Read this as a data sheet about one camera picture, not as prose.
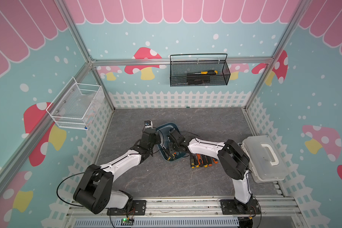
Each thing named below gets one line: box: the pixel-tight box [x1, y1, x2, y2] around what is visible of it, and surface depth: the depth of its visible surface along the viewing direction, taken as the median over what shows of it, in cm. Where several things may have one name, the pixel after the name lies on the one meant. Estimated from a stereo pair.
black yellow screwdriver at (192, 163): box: [190, 158, 196, 169], surface depth 91 cm
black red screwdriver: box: [196, 153, 204, 168], surface depth 89 cm
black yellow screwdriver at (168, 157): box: [165, 148, 172, 161], surface depth 92 cm
